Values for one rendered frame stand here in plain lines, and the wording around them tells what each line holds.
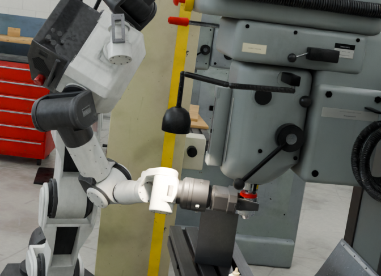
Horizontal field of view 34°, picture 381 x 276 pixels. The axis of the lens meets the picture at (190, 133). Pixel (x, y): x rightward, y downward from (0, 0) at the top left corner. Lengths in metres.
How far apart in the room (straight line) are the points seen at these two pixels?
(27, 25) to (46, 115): 8.90
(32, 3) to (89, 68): 8.84
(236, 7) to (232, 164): 0.40
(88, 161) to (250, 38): 0.63
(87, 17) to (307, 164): 0.78
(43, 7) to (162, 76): 7.39
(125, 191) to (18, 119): 4.47
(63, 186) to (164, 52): 1.33
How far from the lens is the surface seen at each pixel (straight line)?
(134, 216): 3.54
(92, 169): 1.86
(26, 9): 10.66
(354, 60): 1.61
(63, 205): 2.23
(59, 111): 1.76
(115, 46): 1.75
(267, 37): 1.53
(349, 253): 1.97
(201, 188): 1.69
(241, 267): 2.08
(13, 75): 6.19
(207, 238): 2.03
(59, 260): 2.43
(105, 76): 1.83
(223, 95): 1.62
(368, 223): 1.89
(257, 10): 1.51
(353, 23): 1.59
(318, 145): 1.61
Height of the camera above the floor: 1.75
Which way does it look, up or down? 12 degrees down
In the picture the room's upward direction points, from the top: 7 degrees clockwise
